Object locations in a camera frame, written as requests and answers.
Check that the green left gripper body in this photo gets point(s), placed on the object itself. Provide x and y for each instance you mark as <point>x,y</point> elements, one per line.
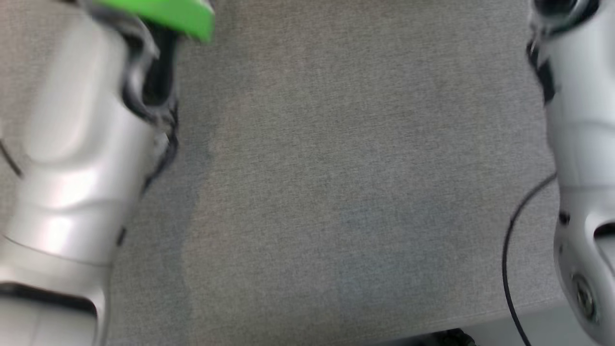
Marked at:
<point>178,14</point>

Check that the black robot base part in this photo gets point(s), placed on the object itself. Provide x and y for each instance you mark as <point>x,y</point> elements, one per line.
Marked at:
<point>454,339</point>

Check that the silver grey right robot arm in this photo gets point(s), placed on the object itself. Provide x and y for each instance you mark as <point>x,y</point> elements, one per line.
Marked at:
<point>581,120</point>

